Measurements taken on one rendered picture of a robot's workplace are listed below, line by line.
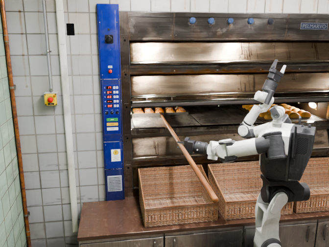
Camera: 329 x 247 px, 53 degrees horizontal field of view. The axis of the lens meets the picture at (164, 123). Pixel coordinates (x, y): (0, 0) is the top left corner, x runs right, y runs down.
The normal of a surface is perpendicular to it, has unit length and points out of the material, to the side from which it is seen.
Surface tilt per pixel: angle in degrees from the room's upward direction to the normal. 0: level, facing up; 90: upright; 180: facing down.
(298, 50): 70
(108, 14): 90
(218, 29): 90
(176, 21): 90
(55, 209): 90
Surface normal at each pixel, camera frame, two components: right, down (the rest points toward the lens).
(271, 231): 0.15, 0.24
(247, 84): 0.15, -0.11
